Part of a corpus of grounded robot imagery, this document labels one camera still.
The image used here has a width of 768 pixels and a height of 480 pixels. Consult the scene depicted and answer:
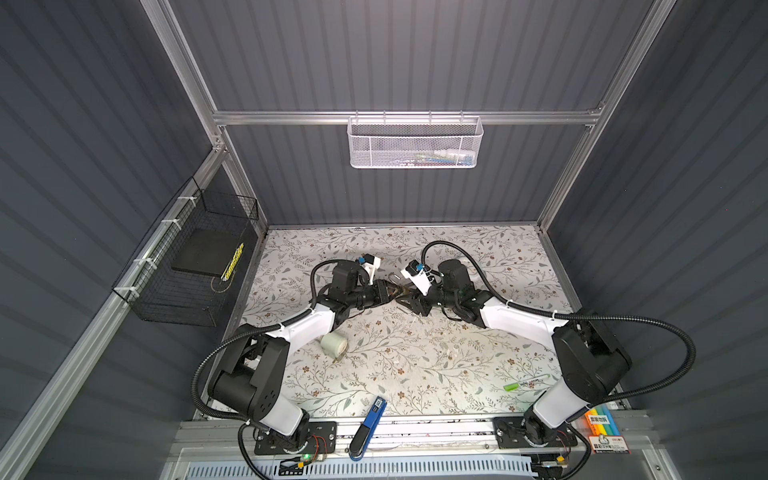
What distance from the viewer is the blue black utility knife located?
695mm

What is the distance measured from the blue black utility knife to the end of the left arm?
0.85ft

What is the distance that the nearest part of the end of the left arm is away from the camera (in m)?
0.75
